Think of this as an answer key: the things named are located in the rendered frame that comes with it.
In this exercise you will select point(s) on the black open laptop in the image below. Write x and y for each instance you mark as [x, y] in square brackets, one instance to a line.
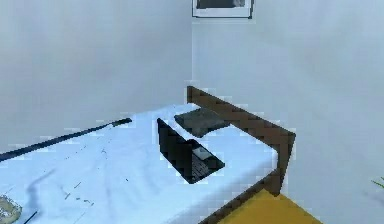
[176, 151]

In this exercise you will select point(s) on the grey pillow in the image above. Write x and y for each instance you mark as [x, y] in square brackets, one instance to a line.
[200, 121]

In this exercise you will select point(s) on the brown bed with white sheet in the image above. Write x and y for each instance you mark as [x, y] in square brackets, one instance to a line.
[116, 173]

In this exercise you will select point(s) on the green house plant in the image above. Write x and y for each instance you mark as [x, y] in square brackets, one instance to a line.
[379, 182]

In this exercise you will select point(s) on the black framed wall picture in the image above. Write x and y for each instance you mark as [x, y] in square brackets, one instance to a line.
[222, 8]

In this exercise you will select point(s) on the pale grey round object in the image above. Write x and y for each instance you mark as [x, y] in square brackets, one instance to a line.
[7, 209]

